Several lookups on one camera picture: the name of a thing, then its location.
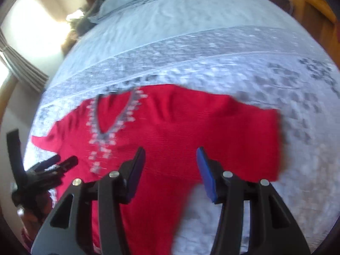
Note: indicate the grey floral quilted bedspread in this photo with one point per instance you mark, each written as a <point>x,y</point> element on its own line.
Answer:
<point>250,50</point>

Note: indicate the dark clothes pile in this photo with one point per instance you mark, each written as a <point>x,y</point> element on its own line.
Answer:
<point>79,26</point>

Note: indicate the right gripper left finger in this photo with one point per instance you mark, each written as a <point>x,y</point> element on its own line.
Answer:
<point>68,228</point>

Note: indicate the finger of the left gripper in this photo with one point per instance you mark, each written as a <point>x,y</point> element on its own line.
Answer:
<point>63,167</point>
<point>41,166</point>

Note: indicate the grey curtain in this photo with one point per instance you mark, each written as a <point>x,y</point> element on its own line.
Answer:
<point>26,73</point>

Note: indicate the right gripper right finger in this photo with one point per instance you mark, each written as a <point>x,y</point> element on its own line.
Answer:
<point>273,229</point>

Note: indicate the wooden dresser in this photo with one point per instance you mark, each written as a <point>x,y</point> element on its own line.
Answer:
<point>320,22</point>

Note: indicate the person left hand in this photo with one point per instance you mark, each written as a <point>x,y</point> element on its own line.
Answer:
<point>37,210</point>

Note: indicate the red knit sweater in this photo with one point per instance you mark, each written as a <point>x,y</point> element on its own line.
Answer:
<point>170,123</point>

